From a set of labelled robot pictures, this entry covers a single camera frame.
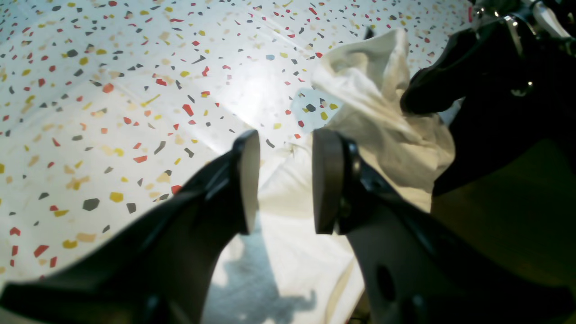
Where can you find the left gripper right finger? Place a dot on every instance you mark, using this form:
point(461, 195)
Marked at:
point(415, 270)

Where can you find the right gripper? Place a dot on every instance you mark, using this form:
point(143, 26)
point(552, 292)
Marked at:
point(493, 127)

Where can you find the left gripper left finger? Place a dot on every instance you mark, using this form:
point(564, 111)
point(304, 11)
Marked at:
point(158, 269)

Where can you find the white printed T-shirt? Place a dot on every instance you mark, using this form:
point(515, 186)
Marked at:
point(382, 135)

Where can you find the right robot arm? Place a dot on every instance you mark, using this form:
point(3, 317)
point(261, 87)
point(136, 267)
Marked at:
point(514, 73)

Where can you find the terrazzo patterned tablecloth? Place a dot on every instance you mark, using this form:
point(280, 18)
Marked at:
point(109, 106)

